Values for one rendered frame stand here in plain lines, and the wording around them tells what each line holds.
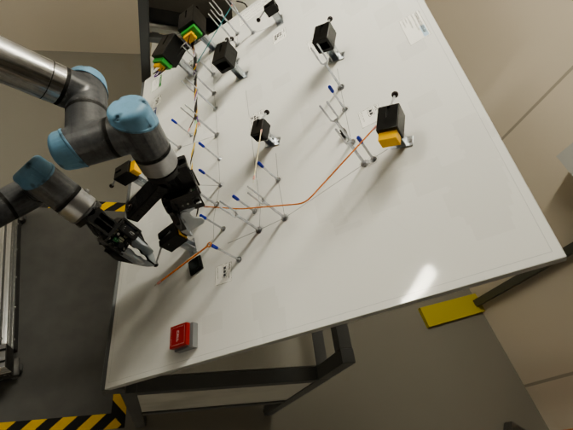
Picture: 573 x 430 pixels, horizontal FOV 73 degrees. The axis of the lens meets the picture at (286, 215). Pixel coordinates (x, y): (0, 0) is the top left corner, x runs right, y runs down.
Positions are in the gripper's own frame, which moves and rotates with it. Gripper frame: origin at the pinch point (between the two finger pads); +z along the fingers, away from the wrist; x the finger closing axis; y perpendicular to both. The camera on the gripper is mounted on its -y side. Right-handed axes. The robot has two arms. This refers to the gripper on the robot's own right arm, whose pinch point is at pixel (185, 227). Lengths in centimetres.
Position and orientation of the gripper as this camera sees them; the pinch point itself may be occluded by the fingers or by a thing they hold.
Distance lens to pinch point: 98.2
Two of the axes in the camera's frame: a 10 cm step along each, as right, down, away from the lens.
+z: 1.5, 6.0, 7.8
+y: 9.4, -3.3, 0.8
